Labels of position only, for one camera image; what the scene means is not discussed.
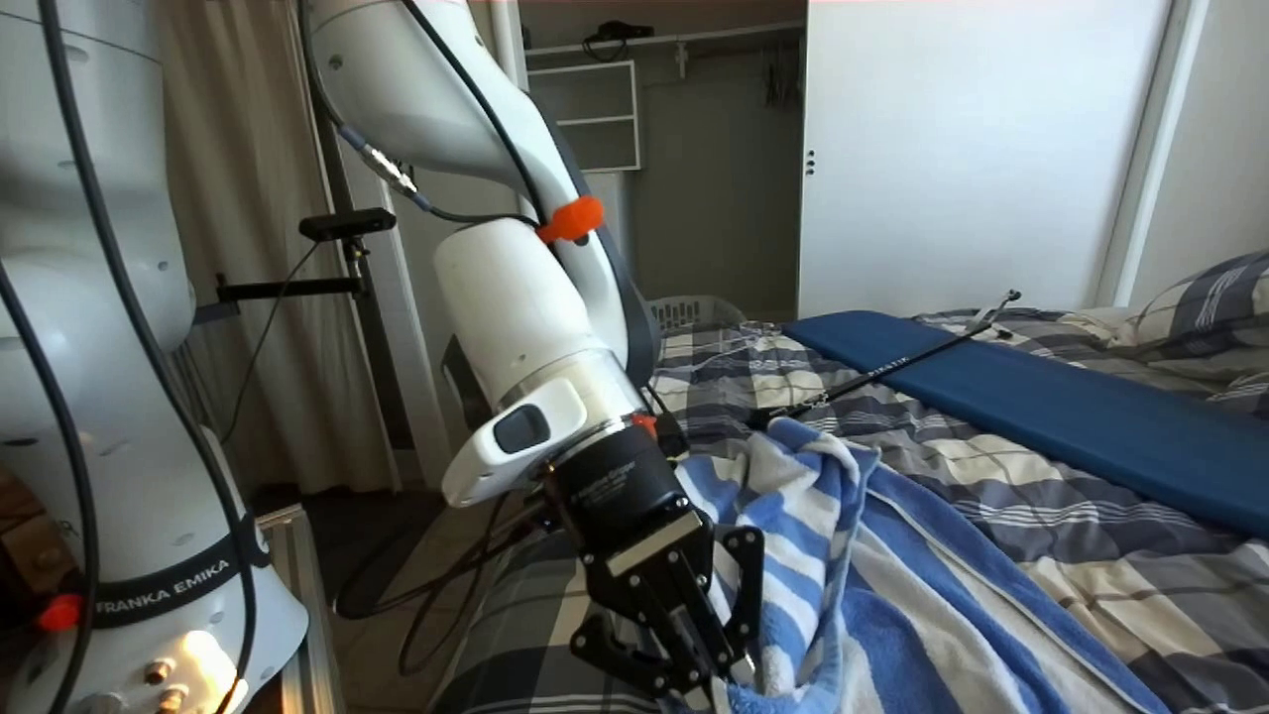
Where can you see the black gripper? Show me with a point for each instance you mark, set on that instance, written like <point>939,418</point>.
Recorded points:
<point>649,565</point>

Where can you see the blue white striped towel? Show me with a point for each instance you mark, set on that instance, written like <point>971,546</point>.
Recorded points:
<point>885,602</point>

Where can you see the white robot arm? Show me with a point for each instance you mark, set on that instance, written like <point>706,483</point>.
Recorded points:
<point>175,606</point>

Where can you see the thin black metal rod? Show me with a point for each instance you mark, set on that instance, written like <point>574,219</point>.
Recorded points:
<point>984,319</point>

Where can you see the plaid bed comforter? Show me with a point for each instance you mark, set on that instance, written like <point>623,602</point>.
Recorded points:
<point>1177,595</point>

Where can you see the white closet door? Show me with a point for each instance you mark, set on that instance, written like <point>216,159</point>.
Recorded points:
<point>965,148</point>

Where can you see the white closet shelf unit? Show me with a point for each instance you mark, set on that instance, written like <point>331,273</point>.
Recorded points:
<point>595,113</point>

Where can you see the blue plaid pillow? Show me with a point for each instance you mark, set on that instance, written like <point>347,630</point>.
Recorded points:
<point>1215,326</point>

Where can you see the beige curtain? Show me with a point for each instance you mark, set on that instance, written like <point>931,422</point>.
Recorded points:
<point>278,380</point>

